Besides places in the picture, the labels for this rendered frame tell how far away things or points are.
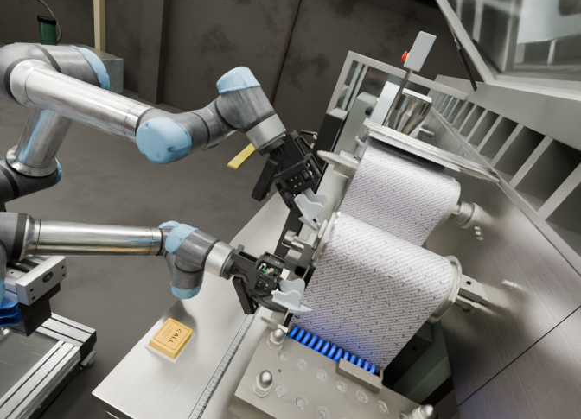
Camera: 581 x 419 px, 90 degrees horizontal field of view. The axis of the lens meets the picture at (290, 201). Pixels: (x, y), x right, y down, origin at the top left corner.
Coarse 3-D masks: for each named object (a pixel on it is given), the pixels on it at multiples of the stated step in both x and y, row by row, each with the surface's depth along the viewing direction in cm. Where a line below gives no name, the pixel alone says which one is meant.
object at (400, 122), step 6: (396, 114) 110; (402, 114) 108; (390, 120) 114; (396, 120) 111; (402, 120) 109; (408, 120) 109; (414, 120) 108; (420, 120) 109; (390, 126) 114; (396, 126) 112; (402, 126) 111; (408, 126) 110; (414, 126) 111; (402, 132) 113; (408, 132) 113
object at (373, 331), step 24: (312, 288) 62; (336, 288) 60; (312, 312) 65; (336, 312) 63; (360, 312) 61; (384, 312) 59; (312, 336) 68; (336, 336) 66; (360, 336) 63; (384, 336) 61; (408, 336) 59; (384, 360) 64
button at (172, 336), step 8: (168, 320) 71; (160, 328) 69; (168, 328) 69; (176, 328) 70; (184, 328) 70; (152, 336) 67; (160, 336) 67; (168, 336) 68; (176, 336) 68; (184, 336) 69; (152, 344) 66; (160, 344) 66; (168, 344) 66; (176, 344) 67; (184, 344) 69; (168, 352) 65; (176, 352) 65
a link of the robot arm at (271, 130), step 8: (272, 120) 56; (256, 128) 56; (264, 128) 56; (272, 128) 56; (280, 128) 57; (248, 136) 58; (256, 136) 57; (264, 136) 56; (272, 136) 56; (280, 136) 58; (256, 144) 58; (264, 144) 57
